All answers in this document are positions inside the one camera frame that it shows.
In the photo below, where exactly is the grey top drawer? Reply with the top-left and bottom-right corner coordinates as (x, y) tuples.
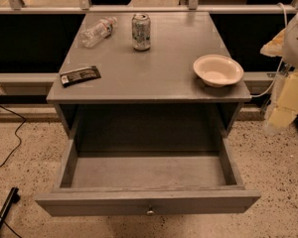
(35, 109), (262, 217)

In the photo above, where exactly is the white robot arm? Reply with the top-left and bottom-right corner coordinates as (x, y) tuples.
(260, 12), (298, 135)

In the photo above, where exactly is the round metal drawer knob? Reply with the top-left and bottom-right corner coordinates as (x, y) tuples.
(146, 206), (155, 216)

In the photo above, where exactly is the white round bowl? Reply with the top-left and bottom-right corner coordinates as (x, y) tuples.
(193, 55), (243, 87)

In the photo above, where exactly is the green white soda can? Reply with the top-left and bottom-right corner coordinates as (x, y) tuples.
(132, 13), (151, 51)

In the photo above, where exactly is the grey wooden cabinet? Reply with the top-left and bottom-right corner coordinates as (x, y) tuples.
(46, 11), (252, 138)

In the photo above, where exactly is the clear plastic water bottle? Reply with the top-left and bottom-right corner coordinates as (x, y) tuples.
(79, 17), (117, 48)

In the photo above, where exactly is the black snack bar wrapper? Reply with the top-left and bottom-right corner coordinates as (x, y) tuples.
(60, 65), (101, 87)

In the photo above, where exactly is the black bar on floor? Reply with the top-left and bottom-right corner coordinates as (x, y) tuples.
(0, 187), (20, 230)

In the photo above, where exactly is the white cable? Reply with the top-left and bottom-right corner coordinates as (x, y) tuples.
(251, 2), (289, 99)

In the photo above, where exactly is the black floor cable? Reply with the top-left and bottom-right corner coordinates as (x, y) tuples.
(0, 86), (27, 169)

